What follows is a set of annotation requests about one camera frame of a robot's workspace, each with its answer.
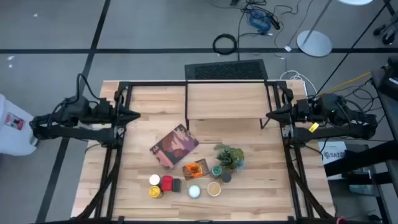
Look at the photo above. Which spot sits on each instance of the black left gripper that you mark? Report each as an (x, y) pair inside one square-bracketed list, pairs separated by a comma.
[(105, 113)]

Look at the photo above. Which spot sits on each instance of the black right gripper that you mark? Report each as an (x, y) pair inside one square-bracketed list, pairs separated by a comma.
[(298, 113)]

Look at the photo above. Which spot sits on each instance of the white-lid spice jar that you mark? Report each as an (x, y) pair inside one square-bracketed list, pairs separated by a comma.
[(154, 179)]

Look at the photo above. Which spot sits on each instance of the red-lid patterned tin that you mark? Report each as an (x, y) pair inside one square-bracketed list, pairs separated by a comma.
[(166, 183)]

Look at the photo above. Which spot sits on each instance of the yellow-lid spice jar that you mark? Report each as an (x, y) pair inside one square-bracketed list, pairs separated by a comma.
[(155, 192)]

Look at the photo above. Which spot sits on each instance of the black-lid orange spice jar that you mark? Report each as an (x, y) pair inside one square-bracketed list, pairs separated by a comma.
[(226, 178)]

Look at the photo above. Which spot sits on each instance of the green tin black lid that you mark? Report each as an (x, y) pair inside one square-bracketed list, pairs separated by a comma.
[(176, 185)]

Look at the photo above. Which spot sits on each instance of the gold-lid sesame jar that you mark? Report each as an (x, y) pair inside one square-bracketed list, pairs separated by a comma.
[(214, 188)]

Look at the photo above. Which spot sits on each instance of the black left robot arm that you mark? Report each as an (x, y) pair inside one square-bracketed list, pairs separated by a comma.
[(77, 133)]

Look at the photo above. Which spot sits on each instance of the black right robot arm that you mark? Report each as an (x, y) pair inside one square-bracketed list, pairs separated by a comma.
[(329, 133)]

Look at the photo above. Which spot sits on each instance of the grey metal mounting plate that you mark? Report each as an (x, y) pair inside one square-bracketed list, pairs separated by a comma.
[(287, 132)]

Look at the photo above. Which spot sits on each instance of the yellow tag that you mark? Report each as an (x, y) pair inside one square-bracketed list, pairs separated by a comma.
[(313, 127)]

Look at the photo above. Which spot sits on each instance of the Yosemite landscape notebook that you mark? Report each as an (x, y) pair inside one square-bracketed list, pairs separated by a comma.
[(174, 147)]

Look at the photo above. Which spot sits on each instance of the white paper sign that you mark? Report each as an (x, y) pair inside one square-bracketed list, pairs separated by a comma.
[(334, 147)]

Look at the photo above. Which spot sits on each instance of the succulent plant black pot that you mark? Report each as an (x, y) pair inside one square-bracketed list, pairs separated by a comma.
[(230, 157)]

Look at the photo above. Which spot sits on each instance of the white plug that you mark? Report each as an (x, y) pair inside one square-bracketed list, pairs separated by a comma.
[(287, 48)]

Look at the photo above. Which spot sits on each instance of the black floor mat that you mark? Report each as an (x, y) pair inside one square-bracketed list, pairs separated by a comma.
[(226, 70)]

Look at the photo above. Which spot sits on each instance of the grey round-base floor stand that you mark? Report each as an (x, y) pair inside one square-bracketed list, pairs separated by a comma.
[(314, 43)]

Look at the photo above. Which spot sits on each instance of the green-lid oregano jar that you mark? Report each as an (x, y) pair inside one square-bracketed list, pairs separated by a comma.
[(216, 170)]

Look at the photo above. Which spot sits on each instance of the orange taco seasoning packet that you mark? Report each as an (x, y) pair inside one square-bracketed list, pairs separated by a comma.
[(195, 169)]

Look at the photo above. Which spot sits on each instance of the patterned candle tin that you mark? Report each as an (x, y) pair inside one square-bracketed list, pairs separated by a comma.
[(194, 191)]

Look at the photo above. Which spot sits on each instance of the white plastic bin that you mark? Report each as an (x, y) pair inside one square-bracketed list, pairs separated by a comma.
[(15, 137)]

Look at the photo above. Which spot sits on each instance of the red round button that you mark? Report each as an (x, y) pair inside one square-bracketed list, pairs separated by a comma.
[(340, 220)]

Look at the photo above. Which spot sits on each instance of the black caster base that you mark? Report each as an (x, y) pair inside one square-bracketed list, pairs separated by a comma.
[(388, 37)]

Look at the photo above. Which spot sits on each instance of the white round disc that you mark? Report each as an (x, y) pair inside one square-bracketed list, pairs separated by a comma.
[(356, 2)]

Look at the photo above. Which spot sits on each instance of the wooden shelf black frame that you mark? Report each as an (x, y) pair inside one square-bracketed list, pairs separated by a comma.
[(227, 99)]

